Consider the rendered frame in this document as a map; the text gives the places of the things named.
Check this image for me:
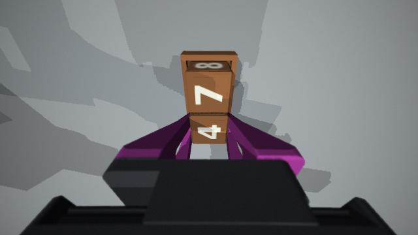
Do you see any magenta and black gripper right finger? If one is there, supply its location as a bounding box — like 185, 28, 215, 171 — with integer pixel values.
227, 112, 305, 176

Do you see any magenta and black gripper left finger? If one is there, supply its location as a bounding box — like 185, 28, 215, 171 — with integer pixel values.
114, 113, 192, 159

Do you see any brown wooden tray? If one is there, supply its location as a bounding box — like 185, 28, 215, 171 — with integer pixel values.
180, 51, 238, 114

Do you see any brown wooden cube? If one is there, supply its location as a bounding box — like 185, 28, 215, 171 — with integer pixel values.
184, 61, 233, 113
189, 113, 229, 144

